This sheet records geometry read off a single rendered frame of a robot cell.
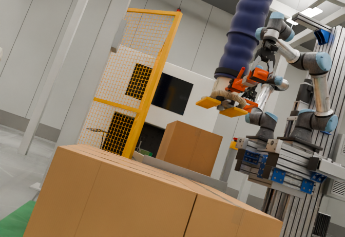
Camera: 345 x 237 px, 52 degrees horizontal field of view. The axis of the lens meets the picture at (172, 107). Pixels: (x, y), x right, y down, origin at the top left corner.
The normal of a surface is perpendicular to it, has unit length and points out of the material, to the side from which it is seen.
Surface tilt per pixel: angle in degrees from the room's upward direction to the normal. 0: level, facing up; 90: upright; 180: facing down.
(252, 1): 71
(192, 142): 90
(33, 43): 90
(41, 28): 90
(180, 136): 90
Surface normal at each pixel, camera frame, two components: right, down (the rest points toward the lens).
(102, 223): 0.15, -0.09
